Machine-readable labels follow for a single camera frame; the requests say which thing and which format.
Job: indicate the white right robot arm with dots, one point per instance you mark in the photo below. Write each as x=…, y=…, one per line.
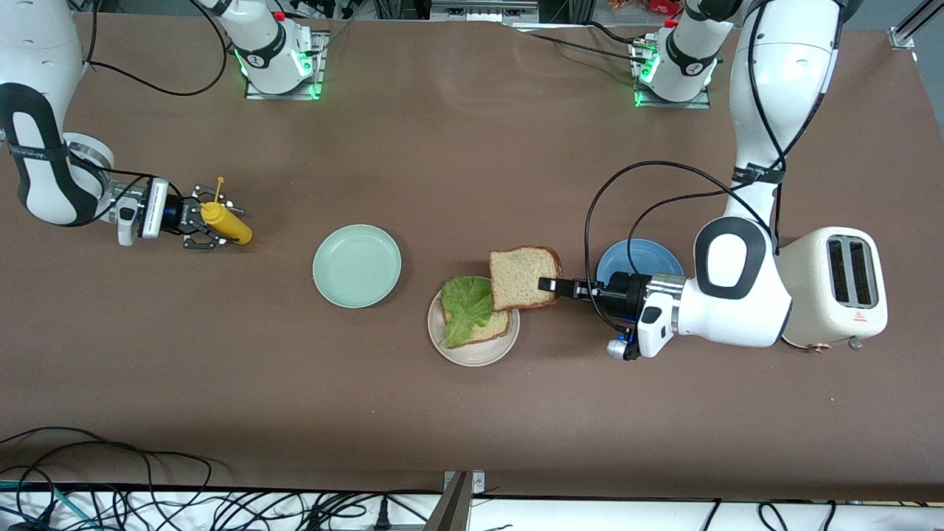
x=33, y=44

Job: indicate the black power plug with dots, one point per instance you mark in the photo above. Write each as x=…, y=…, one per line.
x=382, y=516

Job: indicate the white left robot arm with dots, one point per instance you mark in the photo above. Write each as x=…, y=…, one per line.
x=782, y=74

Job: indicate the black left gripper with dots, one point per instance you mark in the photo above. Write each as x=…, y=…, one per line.
x=618, y=290

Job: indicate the yellow mustard squeeze bottle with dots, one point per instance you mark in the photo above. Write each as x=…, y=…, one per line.
x=234, y=230

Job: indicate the green lettuce leaf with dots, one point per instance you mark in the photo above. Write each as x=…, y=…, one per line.
x=466, y=306

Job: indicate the grey metal equipment box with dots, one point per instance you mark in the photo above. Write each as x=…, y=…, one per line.
x=483, y=9

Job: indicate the grey metal table bracket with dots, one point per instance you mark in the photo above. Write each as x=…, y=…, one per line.
x=453, y=509

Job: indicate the brown bread slice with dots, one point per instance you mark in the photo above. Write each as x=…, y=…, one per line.
x=520, y=276
x=495, y=328

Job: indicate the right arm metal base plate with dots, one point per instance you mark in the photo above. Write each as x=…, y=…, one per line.
x=284, y=96

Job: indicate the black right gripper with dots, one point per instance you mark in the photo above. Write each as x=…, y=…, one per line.
x=177, y=214

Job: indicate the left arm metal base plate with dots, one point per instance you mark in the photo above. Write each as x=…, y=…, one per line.
x=671, y=105

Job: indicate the aluminium frame profile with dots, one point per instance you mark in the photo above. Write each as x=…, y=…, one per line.
x=903, y=33

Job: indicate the beige plate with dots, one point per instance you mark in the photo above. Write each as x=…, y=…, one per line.
x=476, y=355

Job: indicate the blue plate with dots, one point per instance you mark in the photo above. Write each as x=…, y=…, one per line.
x=649, y=254

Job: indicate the red orange packaging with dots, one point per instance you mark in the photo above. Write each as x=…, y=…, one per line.
x=656, y=6

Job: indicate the cream white toaster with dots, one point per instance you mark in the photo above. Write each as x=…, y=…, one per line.
x=818, y=295

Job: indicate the mint green plate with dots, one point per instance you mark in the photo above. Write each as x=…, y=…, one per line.
x=357, y=265

